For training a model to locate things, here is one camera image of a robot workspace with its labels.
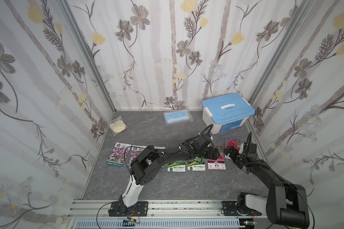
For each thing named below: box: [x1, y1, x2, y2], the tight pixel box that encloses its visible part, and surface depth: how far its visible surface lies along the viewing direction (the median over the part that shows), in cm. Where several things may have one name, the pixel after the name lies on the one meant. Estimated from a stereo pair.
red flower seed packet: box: [207, 145, 227, 170], surface depth 92 cm
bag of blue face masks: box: [162, 109, 194, 125], surface depth 117 cm
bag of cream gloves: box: [107, 115, 128, 136], surface depth 110 cm
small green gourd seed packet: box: [187, 156, 206, 171], surface depth 90 cm
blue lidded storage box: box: [201, 93, 256, 135], surface depth 101 cm
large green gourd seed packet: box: [167, 160, 186, 172], surface depth 90 cm
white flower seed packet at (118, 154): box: [106, 142, 132, 168], surface depth 95 cm
